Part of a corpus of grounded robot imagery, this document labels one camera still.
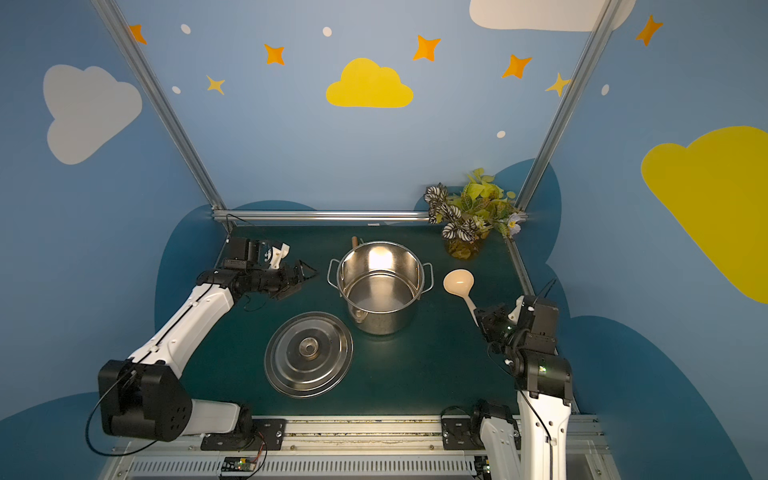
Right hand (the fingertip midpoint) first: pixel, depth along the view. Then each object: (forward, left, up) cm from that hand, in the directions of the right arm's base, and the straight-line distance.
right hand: (478, 306), depth 71 cm
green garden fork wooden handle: (+39, +38, -22) cm, 59 cm away
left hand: (+9, +44, -4) cm, 46 cm away
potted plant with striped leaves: (+39, -7, -3) cm, 40 cm away
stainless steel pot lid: (-6, +46, -24) cm, 52 cm away
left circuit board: (-33, +57, -25) cm, 70 cm away
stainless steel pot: (+21, +25, -24) cm, 41 cm away
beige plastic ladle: (+14, +1, -11) cm, 18 cm away
